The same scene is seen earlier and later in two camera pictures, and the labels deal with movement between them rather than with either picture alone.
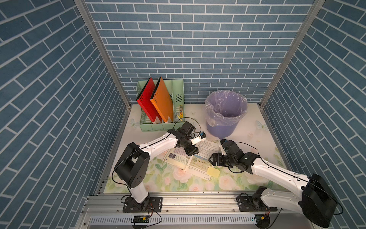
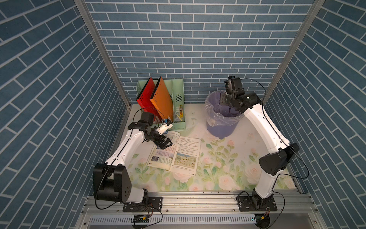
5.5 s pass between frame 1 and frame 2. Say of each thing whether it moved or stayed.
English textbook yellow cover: moved
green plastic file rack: stayed
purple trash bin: stayed
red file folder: stayed
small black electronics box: stayed
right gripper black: moved
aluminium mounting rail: stayed
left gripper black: moved
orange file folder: stayed
